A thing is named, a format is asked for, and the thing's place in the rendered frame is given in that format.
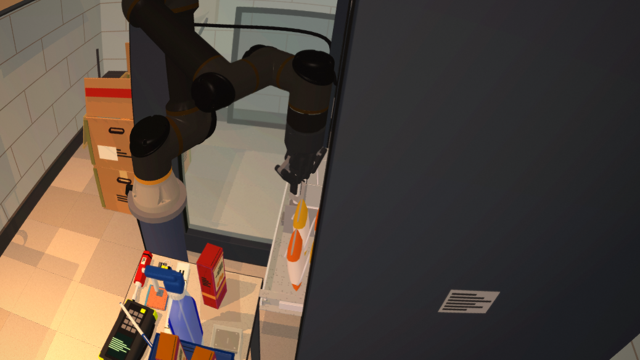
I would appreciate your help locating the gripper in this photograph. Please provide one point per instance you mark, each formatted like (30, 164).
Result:
(304, 150)

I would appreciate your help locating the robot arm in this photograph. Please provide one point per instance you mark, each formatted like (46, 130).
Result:
(200, 60)

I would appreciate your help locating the white spiral lane deck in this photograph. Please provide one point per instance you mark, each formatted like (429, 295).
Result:
(275, 270)

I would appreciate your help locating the red biscuit carton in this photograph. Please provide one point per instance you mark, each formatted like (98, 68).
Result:
(212, 277)

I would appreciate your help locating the yellow white snack bag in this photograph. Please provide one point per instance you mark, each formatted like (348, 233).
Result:
(300, 214)

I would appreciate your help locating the glass vending machine door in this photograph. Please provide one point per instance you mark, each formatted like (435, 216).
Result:
(240, 165)

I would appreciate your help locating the orange white snack bag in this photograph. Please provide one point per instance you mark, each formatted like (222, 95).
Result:
(295, 252)

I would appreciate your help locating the grey square plate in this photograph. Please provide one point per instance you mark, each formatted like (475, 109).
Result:
(227, 340)

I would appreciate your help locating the red tube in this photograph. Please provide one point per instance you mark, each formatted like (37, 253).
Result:
(143, 267)

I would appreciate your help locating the blue spray bottle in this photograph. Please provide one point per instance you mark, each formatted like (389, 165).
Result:
(184, 315)

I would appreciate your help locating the plain cardboard box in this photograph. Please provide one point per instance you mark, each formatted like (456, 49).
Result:
(116, 192)

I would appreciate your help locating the dark vending machine cabinet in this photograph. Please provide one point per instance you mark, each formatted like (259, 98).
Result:
(475, 150)

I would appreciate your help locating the orange sponge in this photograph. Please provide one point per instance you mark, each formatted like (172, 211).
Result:
(157, 299)

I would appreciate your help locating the cardboard box with white label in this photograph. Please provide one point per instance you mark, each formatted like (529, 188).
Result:
(110, 142)

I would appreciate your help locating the blue basket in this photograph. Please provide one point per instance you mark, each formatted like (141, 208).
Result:
(220, 354)

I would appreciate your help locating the brown box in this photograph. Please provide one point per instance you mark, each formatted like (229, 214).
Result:
(202, 353)
(167, 347)

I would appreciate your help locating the cardboard box with red stripe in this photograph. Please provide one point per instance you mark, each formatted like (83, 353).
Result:
(107, 95)

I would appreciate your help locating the grey label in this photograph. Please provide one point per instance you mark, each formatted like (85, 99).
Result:
(469, 301)

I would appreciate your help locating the white pen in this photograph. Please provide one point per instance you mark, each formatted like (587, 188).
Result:
(136, 325)

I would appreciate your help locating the black handheld scanner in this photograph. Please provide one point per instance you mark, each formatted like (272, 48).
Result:
(126, 332)

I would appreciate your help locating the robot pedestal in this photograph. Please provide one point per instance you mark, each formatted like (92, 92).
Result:
(164, 239)

